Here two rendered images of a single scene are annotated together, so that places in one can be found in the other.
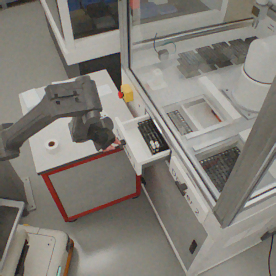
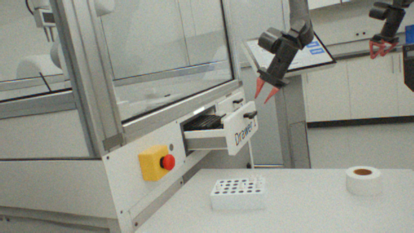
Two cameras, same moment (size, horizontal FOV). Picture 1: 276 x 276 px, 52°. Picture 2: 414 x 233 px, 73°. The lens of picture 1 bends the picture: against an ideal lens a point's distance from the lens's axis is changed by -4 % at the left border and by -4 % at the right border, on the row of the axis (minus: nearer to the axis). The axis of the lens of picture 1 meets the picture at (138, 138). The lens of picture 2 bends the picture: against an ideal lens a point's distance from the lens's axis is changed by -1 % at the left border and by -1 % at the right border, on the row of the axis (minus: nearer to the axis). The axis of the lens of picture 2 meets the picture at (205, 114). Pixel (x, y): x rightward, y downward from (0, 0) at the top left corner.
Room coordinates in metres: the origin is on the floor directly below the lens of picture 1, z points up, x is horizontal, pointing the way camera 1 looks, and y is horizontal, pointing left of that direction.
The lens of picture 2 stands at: (1.51, 0.67, 1.10)
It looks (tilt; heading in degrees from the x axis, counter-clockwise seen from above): 10 degrees down; 230
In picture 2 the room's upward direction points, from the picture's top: 10 degrees counter-clockwise
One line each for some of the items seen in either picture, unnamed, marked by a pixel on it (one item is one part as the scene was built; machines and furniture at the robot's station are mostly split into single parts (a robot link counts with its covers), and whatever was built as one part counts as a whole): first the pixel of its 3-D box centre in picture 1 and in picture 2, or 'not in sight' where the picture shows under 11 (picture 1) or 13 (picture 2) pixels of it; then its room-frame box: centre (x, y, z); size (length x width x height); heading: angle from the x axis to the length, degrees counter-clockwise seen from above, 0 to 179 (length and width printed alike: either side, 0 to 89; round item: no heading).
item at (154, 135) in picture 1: (165, 132); (191, 129); (0.90, -0.13, 0.87); 0.22 x 0.18 x 0.06; 113
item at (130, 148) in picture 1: (127, 145); (242, 125); (0.83, 0.05, 0.87); 0.29 x 0.02 x 0.11; 23
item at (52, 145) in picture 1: (52, 146); (363, 180); (0.89, 0.44, 0.78); 0.07 x 0.07 x 0.04
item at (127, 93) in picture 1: (126, 93); (156, 162); (1.18, 0.06, 0.88); 0.07 x 0.05 x 0.07; 23
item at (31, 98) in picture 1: (31, 100); not in sight; (1.23, 0.63, 0.78); 0.15 x 0.10 x 0.04; 30
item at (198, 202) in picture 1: (186, 188); (232, 108); (0.59, -0.21, 0.87); 0.29 x 0.02 x 0.11; 23
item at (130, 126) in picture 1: (167, 132); (189, 131); (0.91, -0.14, 0.86); 0.40 x 0.26 x 0.06; 113
